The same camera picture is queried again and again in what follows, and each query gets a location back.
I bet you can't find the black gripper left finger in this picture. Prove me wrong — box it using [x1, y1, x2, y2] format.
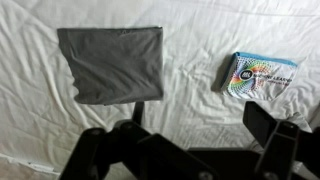
[59, 101, 219, 180]

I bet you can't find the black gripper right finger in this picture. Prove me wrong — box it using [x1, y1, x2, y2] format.
[242, 101, 320, 180]

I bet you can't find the white fabric care label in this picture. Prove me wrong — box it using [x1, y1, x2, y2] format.
[28, 160, 61, 174]

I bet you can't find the white bed mattress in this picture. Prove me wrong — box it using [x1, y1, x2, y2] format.
[0, 0, 320, 180]

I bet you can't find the grey cloth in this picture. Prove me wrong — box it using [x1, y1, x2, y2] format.
[56, 26, 165, 106]

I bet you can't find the colourful printed folded shirt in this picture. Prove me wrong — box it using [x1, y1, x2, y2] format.
[221, 51, 298, 102]

